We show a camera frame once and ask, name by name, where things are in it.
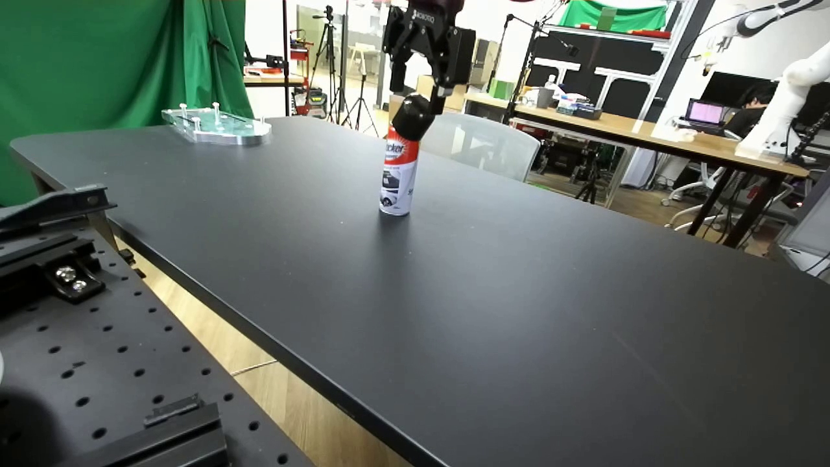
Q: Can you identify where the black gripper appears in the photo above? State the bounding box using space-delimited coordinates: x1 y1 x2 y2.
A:
380 0 479 117

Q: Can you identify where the black dome spray tin lid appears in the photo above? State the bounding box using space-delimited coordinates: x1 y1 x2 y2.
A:
388 90 439 144

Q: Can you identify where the red white spray tin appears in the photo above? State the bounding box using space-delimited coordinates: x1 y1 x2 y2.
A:
375 127 423 221

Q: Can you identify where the tall black tripod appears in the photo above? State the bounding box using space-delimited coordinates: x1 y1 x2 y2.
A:
338 0 384 136

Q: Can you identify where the cardboard boxes stack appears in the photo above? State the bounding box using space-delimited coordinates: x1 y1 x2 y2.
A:
471 33 500 90

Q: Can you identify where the grey chair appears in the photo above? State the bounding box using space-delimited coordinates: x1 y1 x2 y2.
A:
421 108 545 184

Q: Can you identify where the black shelf rack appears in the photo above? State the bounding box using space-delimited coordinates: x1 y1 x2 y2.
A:
517 22 686 121

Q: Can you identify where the small black tripod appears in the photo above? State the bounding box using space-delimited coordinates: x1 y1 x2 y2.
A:
574 139 611 207

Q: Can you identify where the green cloth on shelf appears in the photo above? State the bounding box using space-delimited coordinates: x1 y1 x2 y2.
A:
554 0 675 37

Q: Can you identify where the clear acrylic plate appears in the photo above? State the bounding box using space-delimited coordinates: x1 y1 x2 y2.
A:
159 100 274 147

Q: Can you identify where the long wooden desk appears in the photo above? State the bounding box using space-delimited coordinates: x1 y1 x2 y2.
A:
463 88 814 248

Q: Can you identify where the open laptop with purple screen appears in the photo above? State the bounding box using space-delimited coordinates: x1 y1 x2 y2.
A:
676 95 734 136

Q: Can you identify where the dark monitor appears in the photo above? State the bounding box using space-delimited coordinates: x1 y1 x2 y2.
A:
697 70 780 117

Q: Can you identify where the green fabric backdrop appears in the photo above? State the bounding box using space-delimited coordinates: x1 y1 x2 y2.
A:
0 0 257 207

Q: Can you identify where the grey panel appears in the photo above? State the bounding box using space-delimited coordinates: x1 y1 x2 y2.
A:
776 182 830 280

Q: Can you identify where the black perforated breadboard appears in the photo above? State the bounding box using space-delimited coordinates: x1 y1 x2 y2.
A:
0 231 313 467

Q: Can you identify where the black flat metal bar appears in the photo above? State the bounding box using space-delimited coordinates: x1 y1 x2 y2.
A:
48 395 233 467

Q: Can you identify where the black metal clamp bracket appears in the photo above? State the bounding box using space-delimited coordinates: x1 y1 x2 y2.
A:
0 182 120 240

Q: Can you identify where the black mount block with screws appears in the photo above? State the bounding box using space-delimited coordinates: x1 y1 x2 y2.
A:
0 235 108 305

